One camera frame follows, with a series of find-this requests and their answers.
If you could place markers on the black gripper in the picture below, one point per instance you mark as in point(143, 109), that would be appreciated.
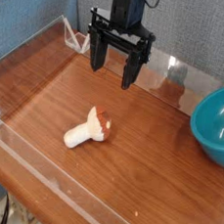
point(135, 40)

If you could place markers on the brown and white toy mushroom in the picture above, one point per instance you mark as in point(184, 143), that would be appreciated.
point(96, 127)

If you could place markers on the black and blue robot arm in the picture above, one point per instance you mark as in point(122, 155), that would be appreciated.
point(128, 12)

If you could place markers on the blue plastic bowl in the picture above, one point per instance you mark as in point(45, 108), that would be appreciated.
point(207, 125)

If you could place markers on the clear acrylic back barrier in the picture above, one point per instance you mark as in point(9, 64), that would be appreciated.
point(176, 83)

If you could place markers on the clear acrylic barrier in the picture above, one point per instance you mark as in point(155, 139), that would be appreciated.
point(176, 83)
point(57, 180)
point(32, 65)

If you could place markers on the clear acrylic left barrier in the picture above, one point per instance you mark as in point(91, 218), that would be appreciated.
point(32, 65)

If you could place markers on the clear acrylic front barrier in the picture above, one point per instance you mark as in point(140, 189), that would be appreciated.
point(57, 180)

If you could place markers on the clear acrylic corner bracket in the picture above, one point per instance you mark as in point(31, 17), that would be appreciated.
point(76, 41)

